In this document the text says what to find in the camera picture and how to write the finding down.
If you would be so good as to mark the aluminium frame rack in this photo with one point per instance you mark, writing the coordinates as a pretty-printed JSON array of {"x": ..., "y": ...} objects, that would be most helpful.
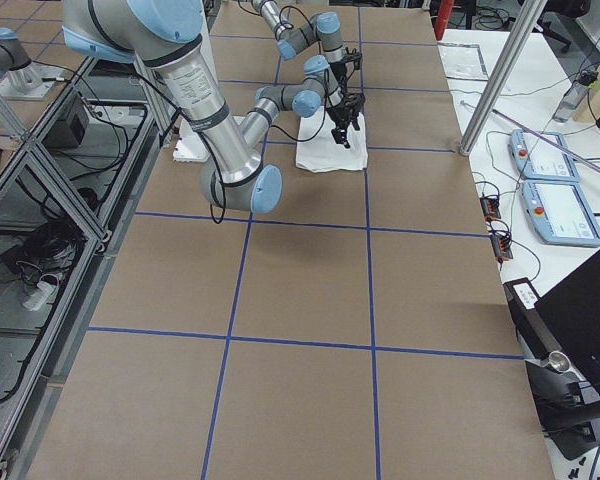
[{"x": 63, "y": 215}]

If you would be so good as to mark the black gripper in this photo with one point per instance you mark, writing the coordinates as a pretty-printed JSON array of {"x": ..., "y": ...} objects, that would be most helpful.
[
  {"x": 336, "y": 70},
  {"x": 344, "y": 111}
]

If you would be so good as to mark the lower blue teach pendant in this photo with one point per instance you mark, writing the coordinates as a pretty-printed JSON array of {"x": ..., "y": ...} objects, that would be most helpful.
[{"x": 560, "y": 214}]

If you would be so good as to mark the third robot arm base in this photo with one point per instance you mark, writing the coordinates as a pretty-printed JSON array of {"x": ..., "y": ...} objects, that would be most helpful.
[{"x": 20, "y": 77}]

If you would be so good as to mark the black laptop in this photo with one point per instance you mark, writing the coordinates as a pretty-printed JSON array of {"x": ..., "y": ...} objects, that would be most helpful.
[{"x": 571, "y": 311}]

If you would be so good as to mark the aluminium frame post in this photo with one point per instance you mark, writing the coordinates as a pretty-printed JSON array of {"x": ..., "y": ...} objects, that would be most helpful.
[{"x": 516, "y": 40}]

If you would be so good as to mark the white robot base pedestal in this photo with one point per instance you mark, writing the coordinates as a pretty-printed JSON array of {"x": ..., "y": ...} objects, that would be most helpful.
[{"x": 196, "y": 91}]

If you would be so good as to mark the metal reacher grabber tool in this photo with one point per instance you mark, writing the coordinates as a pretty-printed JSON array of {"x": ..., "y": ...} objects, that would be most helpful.
[{"x": 553, "y": 144}]

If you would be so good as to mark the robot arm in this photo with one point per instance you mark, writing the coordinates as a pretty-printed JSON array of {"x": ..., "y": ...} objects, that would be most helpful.
[
  {"x": 323, "y": 28},
  {"x": 166, "y": 36}
]

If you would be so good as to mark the lower small circuit board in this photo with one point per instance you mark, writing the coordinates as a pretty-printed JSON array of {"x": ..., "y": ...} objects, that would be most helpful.
[{"x": 501, "y": 244}]

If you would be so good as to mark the clear water bottle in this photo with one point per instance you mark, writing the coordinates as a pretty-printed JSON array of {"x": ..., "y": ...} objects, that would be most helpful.
[{"x": 575, "y": 94}]

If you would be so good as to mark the small circuit board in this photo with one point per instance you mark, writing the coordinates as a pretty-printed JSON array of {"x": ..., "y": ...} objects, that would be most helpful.
[
  {"x": 501, "y": 244},
  {"x": 490, "y": 205}
]

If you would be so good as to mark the white printed t-shirt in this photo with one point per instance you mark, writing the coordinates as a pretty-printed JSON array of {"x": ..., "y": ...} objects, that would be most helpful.
[{"x": 322, "y": 154}]

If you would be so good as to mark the upper blue teach pendant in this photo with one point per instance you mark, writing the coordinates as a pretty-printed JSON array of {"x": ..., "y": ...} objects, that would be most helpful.
[{"x": 538, "y": 161}]

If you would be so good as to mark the red cylinder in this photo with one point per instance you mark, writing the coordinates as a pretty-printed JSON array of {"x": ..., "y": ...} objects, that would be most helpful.
[{"x": 442, "y": 19}]

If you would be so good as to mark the black power adapter box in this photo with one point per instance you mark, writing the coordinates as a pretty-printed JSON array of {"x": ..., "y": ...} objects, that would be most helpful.
[{"x": 69, "y": 129}]

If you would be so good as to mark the blue teach pendant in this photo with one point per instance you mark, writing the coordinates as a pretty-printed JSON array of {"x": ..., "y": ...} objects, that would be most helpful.
[
  {"x": 538, "y": 161},
  {"x": 560, "y": 214}
]

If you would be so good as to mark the upper small circuit board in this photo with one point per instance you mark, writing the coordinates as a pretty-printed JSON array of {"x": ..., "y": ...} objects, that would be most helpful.
[{"x": 490, "y": 205}]

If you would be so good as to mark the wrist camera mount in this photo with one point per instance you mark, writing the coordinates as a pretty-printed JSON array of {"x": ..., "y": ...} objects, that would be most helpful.
[{"x": 352, "y": 59}]

